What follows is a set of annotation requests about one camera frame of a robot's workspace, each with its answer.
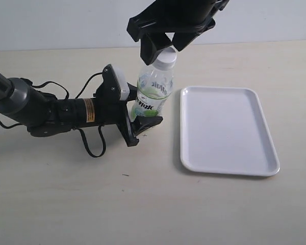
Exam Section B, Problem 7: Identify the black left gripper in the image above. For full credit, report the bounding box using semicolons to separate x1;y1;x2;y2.
93;83;163;146

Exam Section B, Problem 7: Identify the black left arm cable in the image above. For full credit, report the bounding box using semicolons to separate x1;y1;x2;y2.
0;72;108;158

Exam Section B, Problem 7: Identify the clear plastic water bottle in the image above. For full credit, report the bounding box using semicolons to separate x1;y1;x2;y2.
130;62;175;121

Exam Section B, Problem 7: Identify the white plastic tray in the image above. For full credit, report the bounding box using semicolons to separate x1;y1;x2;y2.
180;86;280;177

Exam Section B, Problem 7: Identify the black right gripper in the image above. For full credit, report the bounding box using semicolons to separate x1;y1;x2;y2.
126;0;228;65

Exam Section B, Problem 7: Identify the white bottle cap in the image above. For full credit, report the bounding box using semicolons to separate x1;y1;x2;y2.
155;47;177;70

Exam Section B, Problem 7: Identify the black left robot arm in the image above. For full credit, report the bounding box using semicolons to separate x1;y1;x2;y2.
0;64;163;146

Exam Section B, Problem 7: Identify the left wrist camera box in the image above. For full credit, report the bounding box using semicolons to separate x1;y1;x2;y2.
103;64;130;102

